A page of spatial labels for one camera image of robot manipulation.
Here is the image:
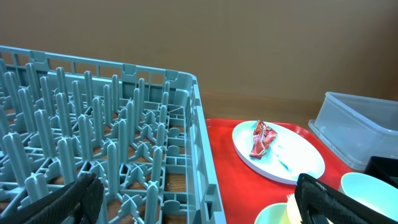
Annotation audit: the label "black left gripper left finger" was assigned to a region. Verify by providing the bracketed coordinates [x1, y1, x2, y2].
[1, 173, 104, 224]

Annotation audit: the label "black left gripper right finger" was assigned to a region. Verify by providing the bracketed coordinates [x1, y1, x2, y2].
[295, 173, 397, 224]

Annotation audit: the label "light green bowl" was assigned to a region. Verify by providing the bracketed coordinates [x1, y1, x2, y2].
[338, 172, 397, 221]

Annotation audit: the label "yellow plastic cup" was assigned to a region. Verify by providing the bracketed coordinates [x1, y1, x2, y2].
[280, 194, 302, 224]

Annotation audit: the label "clear plastic waste bin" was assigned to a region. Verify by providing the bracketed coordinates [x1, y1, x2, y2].
[308, 92, 397, 171]

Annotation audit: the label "large light blue plate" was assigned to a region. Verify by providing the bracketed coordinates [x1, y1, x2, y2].
[232, 121, 325, 185]

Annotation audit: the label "red snack wrapper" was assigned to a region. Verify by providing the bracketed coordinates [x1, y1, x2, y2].
[249, 120, 278, 159]

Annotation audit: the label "small light blue saucer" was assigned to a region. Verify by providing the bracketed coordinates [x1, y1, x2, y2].
[254, 203, 289, 224]

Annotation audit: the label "black plastic food-waste tray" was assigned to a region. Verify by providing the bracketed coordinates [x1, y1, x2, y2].
[364, 156, 398, 188]

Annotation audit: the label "grey plastic dishwasher rack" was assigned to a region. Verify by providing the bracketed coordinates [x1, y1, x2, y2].
[1, 46, 226, 223]

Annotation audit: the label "red plastic serving tray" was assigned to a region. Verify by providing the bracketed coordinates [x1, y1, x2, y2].
[206, 118, 351, 223]

